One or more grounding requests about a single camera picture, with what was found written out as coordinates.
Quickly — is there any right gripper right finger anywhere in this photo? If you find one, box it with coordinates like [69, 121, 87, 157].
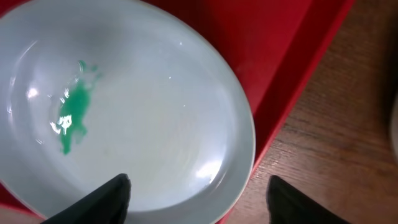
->
[267, 175, 348, 224]

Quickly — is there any light blue plate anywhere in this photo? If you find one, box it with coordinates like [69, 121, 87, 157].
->
[1, 1, 255, 223]

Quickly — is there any red plastic tray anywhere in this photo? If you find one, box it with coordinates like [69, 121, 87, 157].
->
[1, 1, 351, 218]

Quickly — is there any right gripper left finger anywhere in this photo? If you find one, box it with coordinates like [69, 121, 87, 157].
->
[42, 174, 131, 224]

